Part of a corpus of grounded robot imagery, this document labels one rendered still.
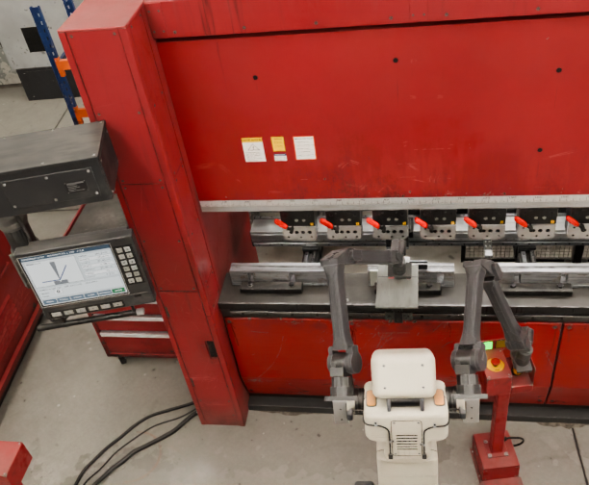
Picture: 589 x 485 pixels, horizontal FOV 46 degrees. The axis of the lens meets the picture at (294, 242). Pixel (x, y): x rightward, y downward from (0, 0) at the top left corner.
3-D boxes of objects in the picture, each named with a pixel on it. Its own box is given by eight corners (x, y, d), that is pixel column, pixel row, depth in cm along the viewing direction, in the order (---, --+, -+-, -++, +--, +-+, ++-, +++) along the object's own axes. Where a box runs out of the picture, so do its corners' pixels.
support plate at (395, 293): (375, 308, 296) (375, 306, 295) (378, 266, 316) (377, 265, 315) (418, 308, 293) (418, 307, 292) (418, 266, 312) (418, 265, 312)
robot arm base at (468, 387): (451, 399, 231) (488, 398, 229) (449, 374, 233) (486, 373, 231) (449, 398, 239) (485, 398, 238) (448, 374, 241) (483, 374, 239)
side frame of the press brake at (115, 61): (201, 425, 381) (55, 30, 232) (232, 312, 444) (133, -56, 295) (244, 427, 376) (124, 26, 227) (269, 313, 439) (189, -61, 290)
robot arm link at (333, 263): (314, 250, 247) (337, 247, 242) (334, 250, 259) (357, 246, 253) (327, 375, 244) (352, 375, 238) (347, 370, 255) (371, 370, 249)
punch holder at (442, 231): (420, 240, 298) (420, 210, 287) (420, 227, 304) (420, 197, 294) (455, 240, 295) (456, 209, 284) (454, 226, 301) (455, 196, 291)
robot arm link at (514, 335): (466, 271, 260) (494, 268, 253) (470, 262, 264) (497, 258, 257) (505, 353, 277) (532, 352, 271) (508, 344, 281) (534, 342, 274)
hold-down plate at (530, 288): (500, 295, 308) (501, 291, 306) (499, 287, 312) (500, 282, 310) (572, 296, 302) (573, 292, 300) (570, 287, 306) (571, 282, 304)
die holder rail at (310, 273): (232, 285, 335) (228, 270, 329) (235, 276, 340) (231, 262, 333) (334, 286, 326) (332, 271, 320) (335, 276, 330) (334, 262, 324)
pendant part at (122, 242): (47, 321, 279) (12, 256, 256) (51, 300, 289) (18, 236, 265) (156, 303, 279) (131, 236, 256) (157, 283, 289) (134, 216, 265)
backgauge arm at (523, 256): (520, 293, 325) (522, 272, 316) (507, 209, 373) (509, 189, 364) (537, 293, 324) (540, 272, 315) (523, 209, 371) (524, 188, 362)
